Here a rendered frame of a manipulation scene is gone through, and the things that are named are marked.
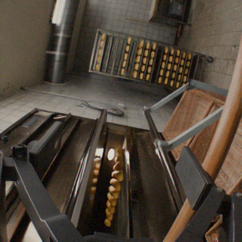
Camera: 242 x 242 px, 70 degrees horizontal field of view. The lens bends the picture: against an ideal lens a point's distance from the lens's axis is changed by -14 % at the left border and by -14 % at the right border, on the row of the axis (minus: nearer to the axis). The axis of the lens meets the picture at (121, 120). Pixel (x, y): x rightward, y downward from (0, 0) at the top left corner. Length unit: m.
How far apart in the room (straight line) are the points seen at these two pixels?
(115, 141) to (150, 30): 3.87
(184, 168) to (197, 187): 0.04
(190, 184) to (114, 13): 5.24
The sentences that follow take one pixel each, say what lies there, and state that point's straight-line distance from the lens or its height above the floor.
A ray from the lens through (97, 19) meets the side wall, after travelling 5.35.
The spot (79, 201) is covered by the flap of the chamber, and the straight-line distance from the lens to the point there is 0.72.
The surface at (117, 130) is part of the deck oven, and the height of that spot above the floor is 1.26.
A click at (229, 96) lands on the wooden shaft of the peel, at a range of 0.28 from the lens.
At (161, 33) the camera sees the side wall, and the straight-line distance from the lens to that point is 5.36.
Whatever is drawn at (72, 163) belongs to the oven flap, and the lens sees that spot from 1.18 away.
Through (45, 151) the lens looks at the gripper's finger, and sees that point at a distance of 0.17.
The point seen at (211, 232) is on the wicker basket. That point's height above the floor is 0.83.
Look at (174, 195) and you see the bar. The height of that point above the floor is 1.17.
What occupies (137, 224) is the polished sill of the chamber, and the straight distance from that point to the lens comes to 0.89.
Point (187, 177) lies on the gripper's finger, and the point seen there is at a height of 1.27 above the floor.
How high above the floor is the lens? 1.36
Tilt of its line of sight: 4 degrees down
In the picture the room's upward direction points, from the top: 79 degrees counter-clockwise
